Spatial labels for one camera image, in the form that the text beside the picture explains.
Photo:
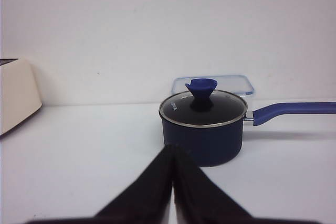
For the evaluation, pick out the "glass lid with blue knob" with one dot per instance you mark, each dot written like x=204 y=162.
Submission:
x=203 y=106

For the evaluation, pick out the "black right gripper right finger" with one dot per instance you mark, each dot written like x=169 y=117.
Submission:
x=199 y=200

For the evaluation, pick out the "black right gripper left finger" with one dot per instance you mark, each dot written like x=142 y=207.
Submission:
x=146 y=200

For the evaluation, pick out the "dark blue saucepan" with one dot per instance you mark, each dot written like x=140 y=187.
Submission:
x=217 y=145

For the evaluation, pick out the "clear plastic food container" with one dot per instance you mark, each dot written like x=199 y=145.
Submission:
x=237 y=84

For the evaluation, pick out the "cream two-slot toaster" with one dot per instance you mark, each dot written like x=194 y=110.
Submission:
x=19 y=93

